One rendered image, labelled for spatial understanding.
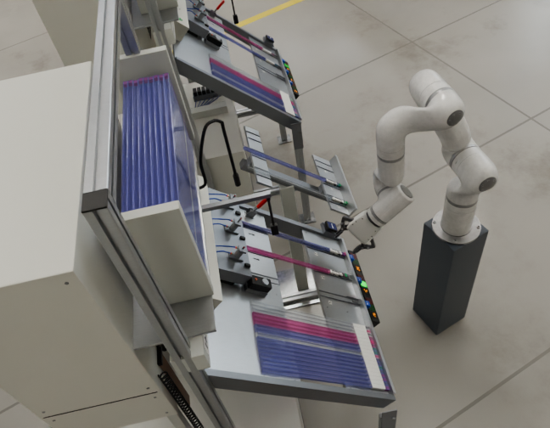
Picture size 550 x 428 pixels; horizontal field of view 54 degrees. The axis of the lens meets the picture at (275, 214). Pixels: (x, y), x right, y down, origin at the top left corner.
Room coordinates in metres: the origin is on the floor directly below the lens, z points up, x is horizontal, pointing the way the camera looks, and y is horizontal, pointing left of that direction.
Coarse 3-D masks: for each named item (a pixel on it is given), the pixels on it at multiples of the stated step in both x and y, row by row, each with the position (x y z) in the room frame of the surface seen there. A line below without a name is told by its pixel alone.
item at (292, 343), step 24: (264, 312) 0.86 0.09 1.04; (288, 312) 0.88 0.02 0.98; (264, 336) 0.77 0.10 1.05; (288, 336) 0.79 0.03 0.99; (312, 336) 0.81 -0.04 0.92; (336, 336) 0.83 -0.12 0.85; (360, 336) 0.85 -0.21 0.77; (264, 360) 0.69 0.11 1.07; (288, 360) 0.70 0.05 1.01; (312, 360) 0.72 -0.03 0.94; (336, 360) 0.74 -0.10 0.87; (360, 360) 0.76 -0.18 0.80; (360, 384) 0.67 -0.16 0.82; (384, 384) 0.68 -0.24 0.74
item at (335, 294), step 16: (320, 240) 1.28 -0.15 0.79; (336, 240) 1.31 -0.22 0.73; (320, 256) 1.19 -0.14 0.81; (336, 256) 1.22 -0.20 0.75; (320, 272) 1.11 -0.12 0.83; (320, 288) 1.03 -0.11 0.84; (336, 288) 1.05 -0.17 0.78; (352, 288) 1.08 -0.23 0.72; (336, 304) 0.98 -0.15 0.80; (352, 304) 1.00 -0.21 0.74; (352, 320) 0.92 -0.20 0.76
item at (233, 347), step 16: (256, 224) 1.25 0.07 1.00; (256, 240) 1.16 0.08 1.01; (256, 256) 1.09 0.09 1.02; (256, 272) 1.02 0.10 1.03; (272, 272) 1.04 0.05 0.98; (224, 288) 0.92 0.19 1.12; (240, 288) 0.94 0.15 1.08; (272, 288) 0.97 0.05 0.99; (224, 304) 0.86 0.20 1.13; (240, 304) 0.87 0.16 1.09; (272, 304) 0.90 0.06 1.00; (224, 320) 0.80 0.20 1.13; (240, 320) 0.82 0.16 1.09; (208, 336) 0.74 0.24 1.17; (224, 336) 0.75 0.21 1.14; (240, 336) 0.76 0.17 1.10; (224, 352) 0.70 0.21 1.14; (240, 352) 0.71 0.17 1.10; (256, 352) 0.72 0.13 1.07; (208, 368) 0.64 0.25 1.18; (224, 368) 0.65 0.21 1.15; (240, 368) 0.66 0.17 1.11; (256, 368) 0.67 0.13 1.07
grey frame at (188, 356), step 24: (96, 192) 0.61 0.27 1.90; (96, 216) 0.58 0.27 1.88; (120, 216) 0.61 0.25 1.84; (120, 240) 0.58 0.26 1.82; (120, 264) 0.58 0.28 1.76; (144, 264) 0.60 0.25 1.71; (144, 288) 0.58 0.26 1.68; (144, 312) 0.58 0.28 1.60; (168, 312) 0.59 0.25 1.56; (168, 336) 0.58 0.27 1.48; (192, 360) 0.58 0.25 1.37; (192, 384) 0.58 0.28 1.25; (216, 408) 0.58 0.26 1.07
